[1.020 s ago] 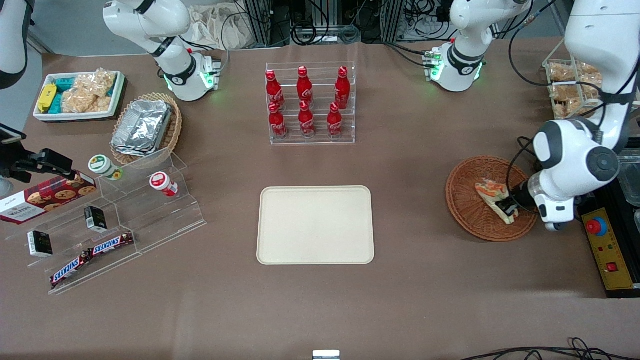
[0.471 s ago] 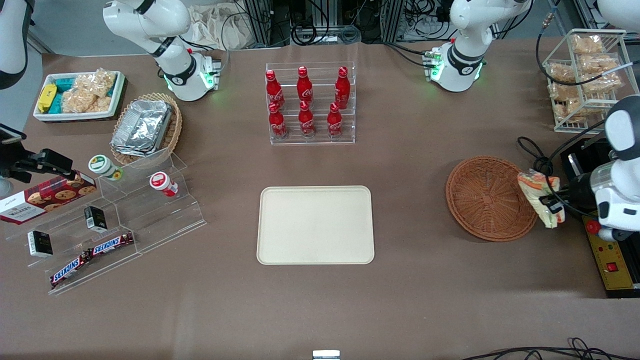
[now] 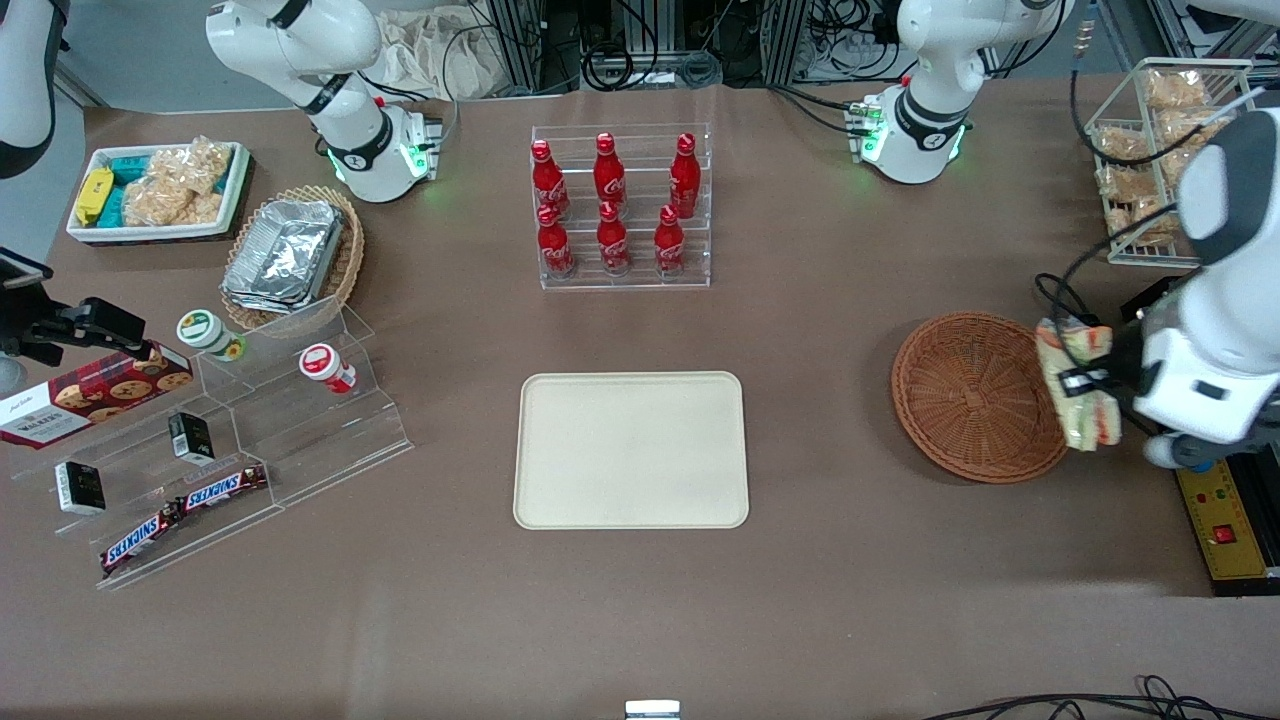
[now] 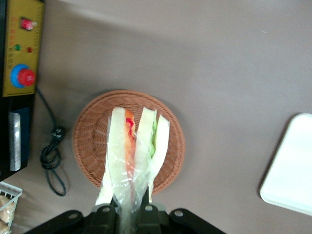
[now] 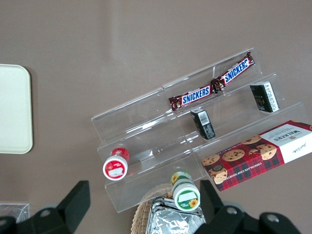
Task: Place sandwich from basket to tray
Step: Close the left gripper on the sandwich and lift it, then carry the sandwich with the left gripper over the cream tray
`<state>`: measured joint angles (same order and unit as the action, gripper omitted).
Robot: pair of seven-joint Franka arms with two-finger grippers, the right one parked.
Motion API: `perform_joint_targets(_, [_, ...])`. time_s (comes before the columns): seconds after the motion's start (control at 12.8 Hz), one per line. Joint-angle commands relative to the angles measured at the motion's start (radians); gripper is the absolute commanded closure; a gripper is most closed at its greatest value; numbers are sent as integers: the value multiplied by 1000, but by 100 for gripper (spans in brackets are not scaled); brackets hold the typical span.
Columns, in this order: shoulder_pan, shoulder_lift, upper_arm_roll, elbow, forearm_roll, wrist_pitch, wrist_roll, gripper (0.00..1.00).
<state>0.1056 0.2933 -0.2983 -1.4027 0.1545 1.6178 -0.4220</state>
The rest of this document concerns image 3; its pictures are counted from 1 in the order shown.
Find teal snack pack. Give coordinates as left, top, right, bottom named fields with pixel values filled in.
left=100, top=150, right=151, bottom=229

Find yellow snack pack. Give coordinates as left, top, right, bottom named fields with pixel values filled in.
left=76, top=167, right=114, bottom=226

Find triangle sandwich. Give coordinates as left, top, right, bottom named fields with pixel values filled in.
left=1035, top=315, right=1123, bottom=453

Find red lid snack cup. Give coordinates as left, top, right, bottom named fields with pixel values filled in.
left=299, top=343, right=357, bottom=394

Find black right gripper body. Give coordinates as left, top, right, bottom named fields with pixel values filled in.
left=0, top=293, right=73, bottom=367

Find red cola bottle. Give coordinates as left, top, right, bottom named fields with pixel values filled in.
left=537, top=204, right=576, bottom=278
left=594, top=132, right=627, bottom=211
left=670, top=133, right=701, bottom=219
left=597, top=201, right=631, bottom=276
left=530, top=139, right=569, bottom=219
left=655, top=204, right=686, bottom=276

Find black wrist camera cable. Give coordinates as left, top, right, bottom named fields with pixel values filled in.
left=1035, top=200, right=1206, bottom=331

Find coiled black cable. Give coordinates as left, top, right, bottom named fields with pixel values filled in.
left=583, top=45, right=635, bottom=91

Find green lid snack cup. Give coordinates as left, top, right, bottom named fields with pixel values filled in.
left=177, top=310, right=247, bottom=362

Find white wire basket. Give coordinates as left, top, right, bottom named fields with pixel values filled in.
left=1085, top=57, right=1258, bottom=269

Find clear acrylic stepped display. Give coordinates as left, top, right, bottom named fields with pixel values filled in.
left=12, top=296, right=414, bottom=591

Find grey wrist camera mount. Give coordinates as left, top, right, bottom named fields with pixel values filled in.
left=1143, top=432, right=1216, bottom=471

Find red tartan cookie box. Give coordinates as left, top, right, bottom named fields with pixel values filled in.
left=0, top=342, right=194, bottom=450

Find small black box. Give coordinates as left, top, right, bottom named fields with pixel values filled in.
left=168, top=411, right=215, bottom=466
left=55, top=461, right=107, bottom=516

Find Snickers chocolate bar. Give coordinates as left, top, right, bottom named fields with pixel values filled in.
left=100, top=505, right=184, bottom=577
left=178, top=464, right=269, bottom=514

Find white rectangular snack bin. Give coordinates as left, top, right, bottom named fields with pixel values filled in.
left=66, top=141, right=251, bottom=245

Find round brown wicker basket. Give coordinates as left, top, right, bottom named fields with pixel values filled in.
left=891, top=312, right=1071, bottom=485

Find clear acrylic bottle rack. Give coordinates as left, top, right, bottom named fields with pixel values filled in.
left=531, top=124, right=712, bottom=291

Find oval light wicker basket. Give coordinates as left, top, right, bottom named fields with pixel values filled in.
left=220, top=185, right=365, bottom=333

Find crumpled beige cloth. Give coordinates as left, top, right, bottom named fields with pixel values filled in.
left=375, top=10, right=501, bottom=101

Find beige plastic tray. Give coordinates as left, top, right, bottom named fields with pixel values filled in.
left=513, top=371, right=750, bottom=530

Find clear bag of rice crackers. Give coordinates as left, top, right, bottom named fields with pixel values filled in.
left=1100, top=165, right=1181, bottom=246
left=1143, top=68, right=1208, bottom=113
left=1096, top=125, right=1153, bottom=169
left=122, top=137, right=233, bottom=227
left=1150, top=108, right=1233, bottom=176

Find black floor cables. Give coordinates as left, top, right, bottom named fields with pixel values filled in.
left=920, top=675, right=1280, bottom=720

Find stacked foil containers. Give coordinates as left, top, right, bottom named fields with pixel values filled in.
left=222, top=199, right=346, bottom=313

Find black yellow control box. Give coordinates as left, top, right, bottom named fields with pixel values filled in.
left=1125, top=275, right=1280, bottom=598

